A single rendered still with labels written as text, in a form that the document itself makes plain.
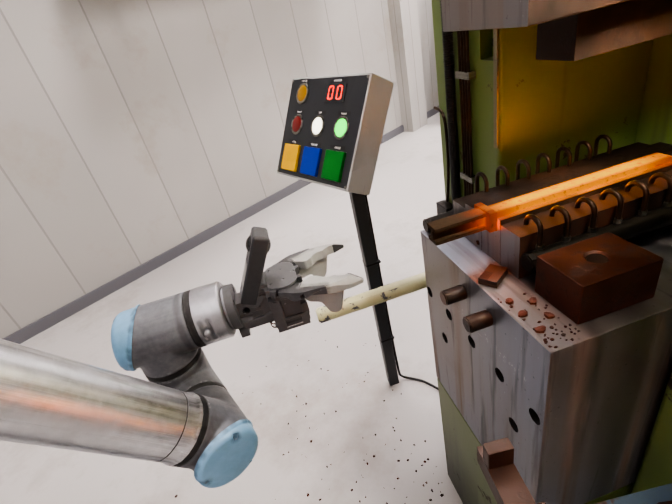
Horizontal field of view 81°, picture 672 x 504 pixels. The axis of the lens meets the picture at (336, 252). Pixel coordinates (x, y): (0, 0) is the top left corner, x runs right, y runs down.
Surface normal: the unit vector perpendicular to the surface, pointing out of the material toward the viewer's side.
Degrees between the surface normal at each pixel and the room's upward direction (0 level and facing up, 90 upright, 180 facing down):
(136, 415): 73
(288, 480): 0
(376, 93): 90
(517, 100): 90
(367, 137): 90
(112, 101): 90
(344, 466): 0
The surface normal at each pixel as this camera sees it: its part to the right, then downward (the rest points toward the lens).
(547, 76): 0.25, 0.45
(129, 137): 0.70, 0.23
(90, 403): 0.81, -0.22
